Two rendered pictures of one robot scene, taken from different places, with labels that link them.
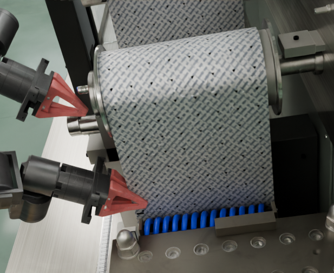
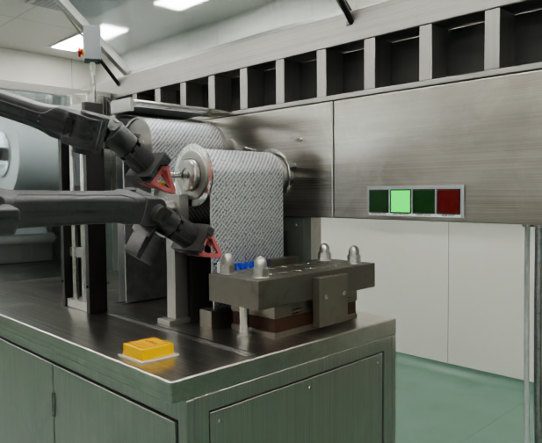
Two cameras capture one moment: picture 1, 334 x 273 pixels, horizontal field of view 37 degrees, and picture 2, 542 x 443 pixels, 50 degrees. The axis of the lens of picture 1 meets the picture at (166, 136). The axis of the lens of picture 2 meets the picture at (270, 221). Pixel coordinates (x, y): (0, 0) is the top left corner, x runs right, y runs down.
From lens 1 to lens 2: 1.14 m
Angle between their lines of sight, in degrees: 57
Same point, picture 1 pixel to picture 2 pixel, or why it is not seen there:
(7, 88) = (143, 154)
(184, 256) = not seen: hidden behind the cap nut
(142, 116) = (227, 180)
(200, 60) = (250, 156)
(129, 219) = (180, 299)
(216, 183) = (257, 241)
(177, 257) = not seen: hidden behind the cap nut
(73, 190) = (190, 227)
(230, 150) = (265, 214)
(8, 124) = not seen: outside the picture
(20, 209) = (146, 247)
